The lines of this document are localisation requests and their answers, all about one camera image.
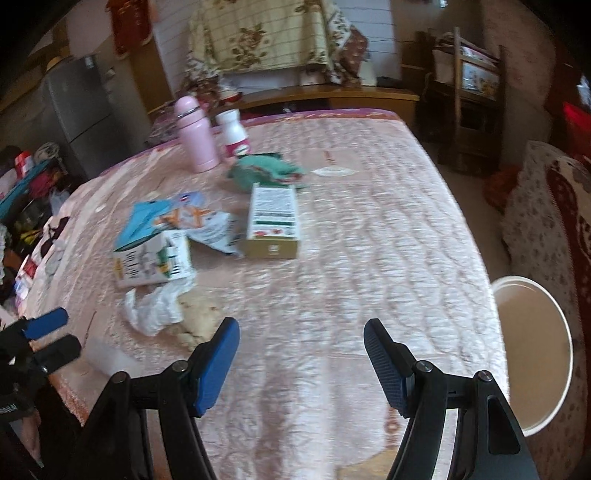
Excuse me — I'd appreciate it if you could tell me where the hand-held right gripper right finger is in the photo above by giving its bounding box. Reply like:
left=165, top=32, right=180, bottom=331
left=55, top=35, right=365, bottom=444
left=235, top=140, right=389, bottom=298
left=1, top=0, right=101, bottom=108
left=363, top=318, right=541, bottom=480

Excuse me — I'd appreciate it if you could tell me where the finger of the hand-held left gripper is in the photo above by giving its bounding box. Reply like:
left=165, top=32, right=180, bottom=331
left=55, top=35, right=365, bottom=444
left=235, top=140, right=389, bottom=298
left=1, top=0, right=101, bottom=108
left=28, top=335, right=82, bottom=376
left=0, top=307, right=70, bottom=352

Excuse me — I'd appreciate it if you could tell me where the blue and white carton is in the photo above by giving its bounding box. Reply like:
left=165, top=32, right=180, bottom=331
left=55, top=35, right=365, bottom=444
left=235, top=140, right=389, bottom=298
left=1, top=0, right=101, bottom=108
left=112, top=200, right=195, bottom=289

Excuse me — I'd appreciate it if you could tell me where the cluttered storage rack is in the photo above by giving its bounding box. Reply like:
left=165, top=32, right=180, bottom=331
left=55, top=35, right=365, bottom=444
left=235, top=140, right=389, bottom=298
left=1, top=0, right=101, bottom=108
left=0, top=143, right=70, bottom=259

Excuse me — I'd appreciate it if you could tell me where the green and white carton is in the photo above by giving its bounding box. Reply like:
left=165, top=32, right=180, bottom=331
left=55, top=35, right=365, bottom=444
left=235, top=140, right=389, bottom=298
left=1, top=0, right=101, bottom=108
left=241, top=183, right=301, bottom=260

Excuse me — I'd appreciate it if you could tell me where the red cushion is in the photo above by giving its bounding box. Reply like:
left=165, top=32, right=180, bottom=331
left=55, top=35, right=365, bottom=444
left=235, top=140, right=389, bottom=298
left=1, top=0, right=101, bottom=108
left=561, top=102, right=591, bottom=158

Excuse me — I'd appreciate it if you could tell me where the grey refrigerator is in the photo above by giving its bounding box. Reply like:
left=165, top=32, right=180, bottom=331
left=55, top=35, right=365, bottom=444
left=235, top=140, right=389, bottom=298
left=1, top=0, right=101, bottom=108
left=39, top=54, right=121, bottom=178

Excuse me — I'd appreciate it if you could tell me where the wooden bench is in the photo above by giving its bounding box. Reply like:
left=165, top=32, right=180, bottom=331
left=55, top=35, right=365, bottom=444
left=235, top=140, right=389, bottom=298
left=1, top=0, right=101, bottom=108
left=152, top=85, right=421, bottom=134

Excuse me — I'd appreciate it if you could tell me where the white plastic bottle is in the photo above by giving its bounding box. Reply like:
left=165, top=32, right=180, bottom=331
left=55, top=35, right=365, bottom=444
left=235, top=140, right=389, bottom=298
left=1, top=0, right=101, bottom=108
left=215, top=109, right=251, bottom=159

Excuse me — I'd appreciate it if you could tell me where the green crumpled cloth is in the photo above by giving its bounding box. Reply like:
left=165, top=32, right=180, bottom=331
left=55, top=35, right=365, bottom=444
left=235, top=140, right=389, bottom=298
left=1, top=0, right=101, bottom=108
left=229, top=154, right=308, bottom=191

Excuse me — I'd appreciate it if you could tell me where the crumpled printed wrapper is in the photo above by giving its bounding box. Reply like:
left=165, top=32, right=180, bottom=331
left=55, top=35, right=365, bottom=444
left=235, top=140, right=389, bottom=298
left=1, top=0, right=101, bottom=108
left=157, top=191, right=245, bottom=257

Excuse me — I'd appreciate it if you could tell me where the white plastic wrapper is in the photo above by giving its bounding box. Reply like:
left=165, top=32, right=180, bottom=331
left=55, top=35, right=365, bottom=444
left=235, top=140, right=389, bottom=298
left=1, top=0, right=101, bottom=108
left=121, top=281, right=190, bottom=335

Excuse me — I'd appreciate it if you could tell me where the white bucket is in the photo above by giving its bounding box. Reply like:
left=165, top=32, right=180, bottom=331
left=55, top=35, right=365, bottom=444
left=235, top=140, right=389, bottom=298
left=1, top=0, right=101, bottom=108
left=492, top=275, right=574, bottom=437

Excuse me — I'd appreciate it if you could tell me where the pink thermos bottle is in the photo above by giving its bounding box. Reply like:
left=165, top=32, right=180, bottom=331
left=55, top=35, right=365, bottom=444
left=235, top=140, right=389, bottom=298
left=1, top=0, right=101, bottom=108
left=173, top=96, right=220, bottom=174

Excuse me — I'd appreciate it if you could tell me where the floral checked blanket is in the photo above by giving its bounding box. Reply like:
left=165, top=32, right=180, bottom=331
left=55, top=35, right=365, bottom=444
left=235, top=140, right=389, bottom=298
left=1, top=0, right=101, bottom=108
left=182, top=0, right=370, bottom=93

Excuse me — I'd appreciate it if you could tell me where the red cloth heap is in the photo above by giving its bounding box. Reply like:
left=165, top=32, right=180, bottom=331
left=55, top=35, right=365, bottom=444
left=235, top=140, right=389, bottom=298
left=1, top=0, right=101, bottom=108
left=482, top=166, right=522, bottom=213

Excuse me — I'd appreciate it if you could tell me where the red hanging cloth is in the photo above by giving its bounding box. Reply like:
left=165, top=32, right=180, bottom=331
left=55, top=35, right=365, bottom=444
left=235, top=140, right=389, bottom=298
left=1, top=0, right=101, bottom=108
left=106, top=0, right=160, bottom=58

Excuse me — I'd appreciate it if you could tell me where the wooden chair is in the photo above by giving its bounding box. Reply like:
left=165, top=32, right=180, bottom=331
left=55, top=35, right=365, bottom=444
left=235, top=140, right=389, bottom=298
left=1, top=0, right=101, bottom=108
left=416, top=27, right=506, bottom=174

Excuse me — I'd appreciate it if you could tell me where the dark floral garment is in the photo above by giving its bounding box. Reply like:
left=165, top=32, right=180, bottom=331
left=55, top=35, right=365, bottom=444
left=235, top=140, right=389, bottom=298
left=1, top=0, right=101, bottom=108
left=28, top=215, right=72, bottom=278

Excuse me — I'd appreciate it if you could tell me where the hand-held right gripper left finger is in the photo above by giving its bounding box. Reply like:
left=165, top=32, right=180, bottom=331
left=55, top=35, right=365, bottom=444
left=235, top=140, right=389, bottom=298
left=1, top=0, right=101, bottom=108
left=69, top=318, right=241, bottom=480

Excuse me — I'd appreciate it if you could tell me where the beige lump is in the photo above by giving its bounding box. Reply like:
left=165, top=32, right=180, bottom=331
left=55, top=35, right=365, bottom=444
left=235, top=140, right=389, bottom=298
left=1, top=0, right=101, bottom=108
left=166, top=288, right=223, bottom=354

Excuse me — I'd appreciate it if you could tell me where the clear plastic wrapper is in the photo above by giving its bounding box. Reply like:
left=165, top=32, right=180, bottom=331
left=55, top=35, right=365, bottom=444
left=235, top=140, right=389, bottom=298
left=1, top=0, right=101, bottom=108
left=88, top=337, right=139, bottom=376

